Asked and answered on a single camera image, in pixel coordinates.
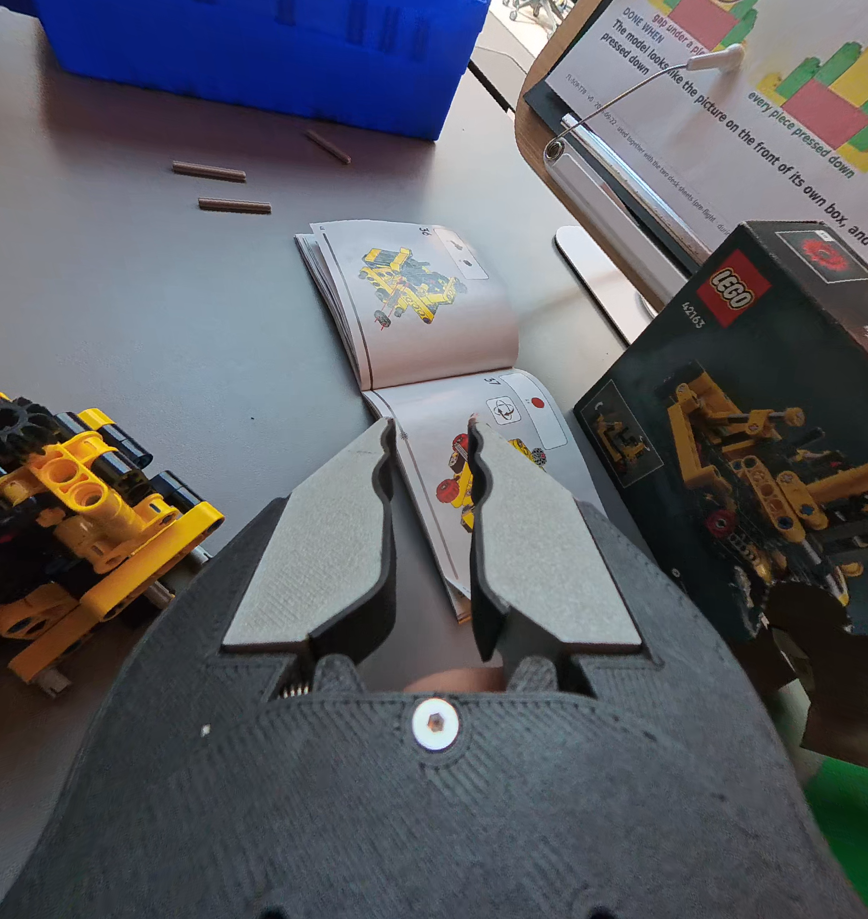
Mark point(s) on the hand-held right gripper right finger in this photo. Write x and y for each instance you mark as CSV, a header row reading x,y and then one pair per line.
x,y
548,560

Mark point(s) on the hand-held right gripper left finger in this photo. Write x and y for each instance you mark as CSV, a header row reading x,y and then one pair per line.
x,y
319,553

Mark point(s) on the lego instruction booklet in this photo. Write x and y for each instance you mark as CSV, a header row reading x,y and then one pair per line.
x,y
419,323

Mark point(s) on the dark lego set box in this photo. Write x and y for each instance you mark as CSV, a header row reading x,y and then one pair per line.
x,y
692,431

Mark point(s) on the yellow black lego bulldozer model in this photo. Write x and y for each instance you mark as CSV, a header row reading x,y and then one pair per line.
x,y
82,495

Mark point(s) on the brown lego axle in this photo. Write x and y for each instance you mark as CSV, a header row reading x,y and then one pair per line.
x,y
209,171
234,205
327,146

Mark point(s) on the instruction sheet on stand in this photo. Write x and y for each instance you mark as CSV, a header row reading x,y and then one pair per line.
x,y
620,215

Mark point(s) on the green mat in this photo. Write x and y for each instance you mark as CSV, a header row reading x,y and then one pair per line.
x,y
857,825

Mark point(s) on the blue plastic bin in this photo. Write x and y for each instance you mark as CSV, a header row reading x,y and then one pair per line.
x,y
261,57

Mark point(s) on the printed instruction sheet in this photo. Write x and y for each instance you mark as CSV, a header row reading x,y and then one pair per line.
x,y
764,57

